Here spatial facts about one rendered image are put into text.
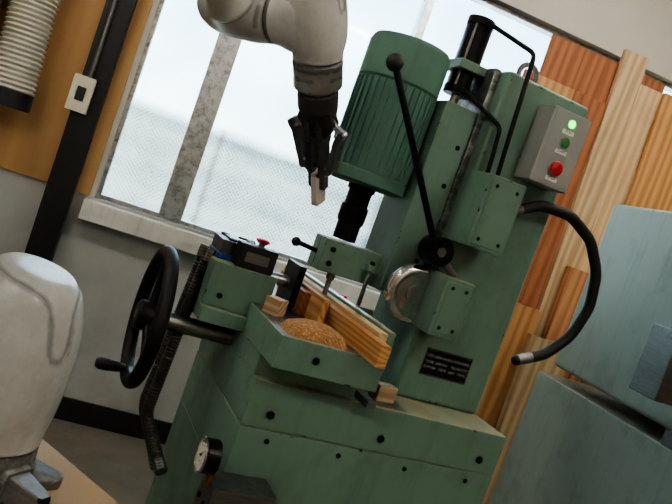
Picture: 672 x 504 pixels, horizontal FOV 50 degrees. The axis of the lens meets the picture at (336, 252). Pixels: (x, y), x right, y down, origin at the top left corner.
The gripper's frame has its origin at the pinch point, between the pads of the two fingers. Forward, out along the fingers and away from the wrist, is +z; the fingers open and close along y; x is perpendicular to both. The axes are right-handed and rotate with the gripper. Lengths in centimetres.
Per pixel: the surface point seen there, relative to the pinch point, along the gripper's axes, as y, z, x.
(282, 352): 13.2, 14.7, -29.4
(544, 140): 32.6, -6.0, 33.7
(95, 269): -127, 92, 33
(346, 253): 4.8, 15.8, 3.3
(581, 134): 38, -6, 41
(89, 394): -118, 136, 12
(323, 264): 2.2, 16.9, -1.4
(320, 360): 17.9, 17.6, -24.7
